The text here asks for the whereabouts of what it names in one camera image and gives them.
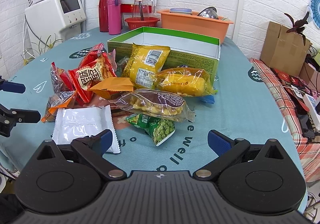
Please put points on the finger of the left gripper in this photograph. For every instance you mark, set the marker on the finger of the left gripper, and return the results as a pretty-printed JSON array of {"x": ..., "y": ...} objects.
[
  {"x": 12, "y": 87},
  {"x": 9, "y": 119}
]

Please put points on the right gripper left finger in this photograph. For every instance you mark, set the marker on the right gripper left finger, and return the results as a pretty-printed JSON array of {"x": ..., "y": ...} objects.
[{"x": 89, "y": 151}]

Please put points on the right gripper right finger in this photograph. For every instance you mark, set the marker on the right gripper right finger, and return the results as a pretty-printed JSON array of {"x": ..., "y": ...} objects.
[{"x": 229, "y": 153}]

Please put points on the orange clear nut packet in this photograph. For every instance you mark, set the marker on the orange clear nut packet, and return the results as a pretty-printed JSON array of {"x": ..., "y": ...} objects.
[{"x": 65, "y": 99}]

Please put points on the orange snack packet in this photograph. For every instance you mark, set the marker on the orange snack packet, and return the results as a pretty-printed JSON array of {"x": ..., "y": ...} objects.
[{"x": 111, "y": 87}]

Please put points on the green pea snack packet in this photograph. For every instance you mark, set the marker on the green pea snack packet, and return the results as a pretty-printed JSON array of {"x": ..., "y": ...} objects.
[{"x": 158, "y": 129}]

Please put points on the brown clear snack packet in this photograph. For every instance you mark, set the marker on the brown clear snack packet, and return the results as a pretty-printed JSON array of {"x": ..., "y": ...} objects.
[{"x": 158, "y": 104}]

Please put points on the yellow clear cake packet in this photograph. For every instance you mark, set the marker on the yellow clear cake packet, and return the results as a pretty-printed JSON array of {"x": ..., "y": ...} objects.
[{"x": 184, "y": 81}]

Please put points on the yellow chip bag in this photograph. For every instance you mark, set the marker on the yellow chip bag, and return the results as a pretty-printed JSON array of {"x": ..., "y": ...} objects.
[{"x": 145, "y": 61}]

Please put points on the white foil packet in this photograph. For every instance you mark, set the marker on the white foil packet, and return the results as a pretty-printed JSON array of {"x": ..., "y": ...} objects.
[{"x": 80, "y": 122}]

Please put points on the blue white candy packet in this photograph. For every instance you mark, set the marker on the blue white candy packet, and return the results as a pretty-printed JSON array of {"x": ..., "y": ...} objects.
[{"x": 209, "y": 99}]

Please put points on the plaid cushion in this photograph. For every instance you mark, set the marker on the plaid cushion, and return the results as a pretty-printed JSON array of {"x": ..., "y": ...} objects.
[{"x": 308, "y": 151}]

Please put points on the white screen appliance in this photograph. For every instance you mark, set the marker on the white screen appliance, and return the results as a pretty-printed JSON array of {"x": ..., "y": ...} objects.
[{"x": 54, "y": 21}]

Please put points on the red printed snack bag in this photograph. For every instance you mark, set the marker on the red printed snack bag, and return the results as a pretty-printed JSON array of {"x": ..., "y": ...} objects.
[{"x": 86, "y": 76}]

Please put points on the green cardboard box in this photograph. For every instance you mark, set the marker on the green cardboard box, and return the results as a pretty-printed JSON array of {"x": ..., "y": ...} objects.
[{"x": 190, "y": 49}]

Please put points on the brown cardboard box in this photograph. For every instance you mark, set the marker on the brown cardboard box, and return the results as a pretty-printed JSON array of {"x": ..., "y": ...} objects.
[{"x": 284, "y": 51}]

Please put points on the pink thermos bottle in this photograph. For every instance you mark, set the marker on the pink thermos bottle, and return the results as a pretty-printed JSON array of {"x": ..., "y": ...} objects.
[{"x": 114, "y": 17}]

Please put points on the orange plastic basin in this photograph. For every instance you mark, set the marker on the orange plastic basin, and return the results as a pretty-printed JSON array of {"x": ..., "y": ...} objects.
[{"x": 195, "y": 24}]

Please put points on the red plastic basket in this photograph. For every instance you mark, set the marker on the red plastic basket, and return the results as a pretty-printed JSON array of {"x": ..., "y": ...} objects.
[{"x": 135, "y": 23}]

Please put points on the red thermos jug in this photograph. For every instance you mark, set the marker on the red thermos jug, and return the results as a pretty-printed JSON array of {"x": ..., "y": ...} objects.
[{"x": 103, "y": 16}]

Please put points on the steel bowl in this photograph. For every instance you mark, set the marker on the steel bowl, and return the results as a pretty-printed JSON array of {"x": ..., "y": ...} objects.
[{"x": 209, "y": 12}]

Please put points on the dark purple plant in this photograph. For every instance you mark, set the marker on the dark purple plant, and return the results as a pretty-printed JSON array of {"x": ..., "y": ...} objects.
[{"x": 298, "y": 26}]

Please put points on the clear glass pitcher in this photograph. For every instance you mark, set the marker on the clear glass pitcher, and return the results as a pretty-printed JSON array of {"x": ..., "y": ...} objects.
[{"x": 143, "y": 9}]

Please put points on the blue lidded container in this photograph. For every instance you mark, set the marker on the blue lidded container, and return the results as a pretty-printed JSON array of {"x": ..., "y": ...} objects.
[{"x": 183, "y": 11}]

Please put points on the blue patterned wall fan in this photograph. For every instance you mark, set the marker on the blue patterned wall fan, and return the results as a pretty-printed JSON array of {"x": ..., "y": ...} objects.
[{"x": 314, "y": 12}]

